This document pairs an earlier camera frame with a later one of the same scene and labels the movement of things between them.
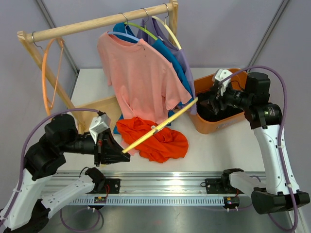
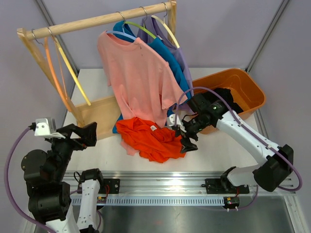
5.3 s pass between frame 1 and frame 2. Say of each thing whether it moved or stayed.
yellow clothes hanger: moved
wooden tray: stayed
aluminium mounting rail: stayed
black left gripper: moved
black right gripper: moved
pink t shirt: stayed
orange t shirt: stayed
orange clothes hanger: moved
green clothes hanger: stayed
